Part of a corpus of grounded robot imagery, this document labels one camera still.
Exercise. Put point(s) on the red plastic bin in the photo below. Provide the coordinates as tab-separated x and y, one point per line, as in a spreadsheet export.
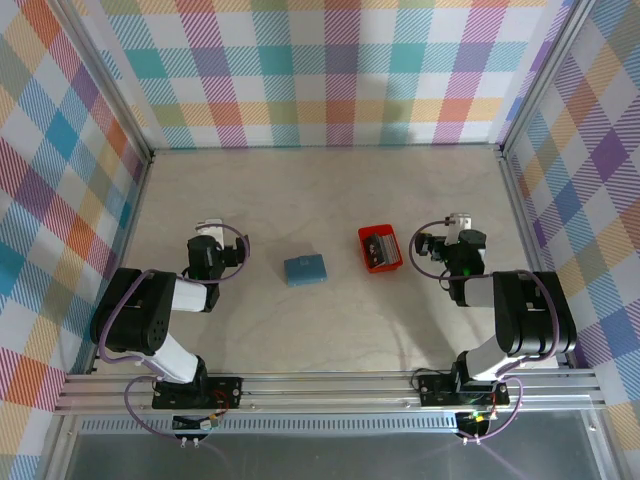
385	268

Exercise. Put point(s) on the dark credit card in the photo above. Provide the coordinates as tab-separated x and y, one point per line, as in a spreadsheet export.
372	250

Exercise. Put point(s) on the blue card holder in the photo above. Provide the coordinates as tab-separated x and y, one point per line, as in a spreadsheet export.
305	270

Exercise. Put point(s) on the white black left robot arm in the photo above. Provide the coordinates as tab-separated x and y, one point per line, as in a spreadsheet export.
135	310

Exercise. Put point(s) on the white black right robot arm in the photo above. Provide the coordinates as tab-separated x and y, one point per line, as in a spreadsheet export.
530	310

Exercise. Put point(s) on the pale credit card stack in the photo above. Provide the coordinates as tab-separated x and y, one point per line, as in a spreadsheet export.
390	248

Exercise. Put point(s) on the grey metal sheet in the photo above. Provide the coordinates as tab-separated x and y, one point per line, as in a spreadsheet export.
325	460

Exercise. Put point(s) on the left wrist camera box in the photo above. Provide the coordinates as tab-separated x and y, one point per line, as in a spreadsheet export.
212	227

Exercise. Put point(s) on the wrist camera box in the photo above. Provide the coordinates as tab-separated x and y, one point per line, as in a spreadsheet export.
212	227
460	221

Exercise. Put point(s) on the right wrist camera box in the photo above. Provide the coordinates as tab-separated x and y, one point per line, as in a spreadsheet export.
460	221

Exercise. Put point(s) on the aluminium side rail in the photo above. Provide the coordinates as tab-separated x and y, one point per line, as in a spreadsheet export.
534	250
124	250

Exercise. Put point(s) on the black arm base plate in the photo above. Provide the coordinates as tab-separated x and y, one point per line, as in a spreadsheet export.
227	390
435	390

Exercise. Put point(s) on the long aluminium frame rail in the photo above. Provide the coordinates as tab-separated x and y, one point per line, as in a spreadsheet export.
325	395

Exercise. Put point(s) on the aluminium frame post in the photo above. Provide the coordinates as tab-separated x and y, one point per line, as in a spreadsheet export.
108	75
546	75

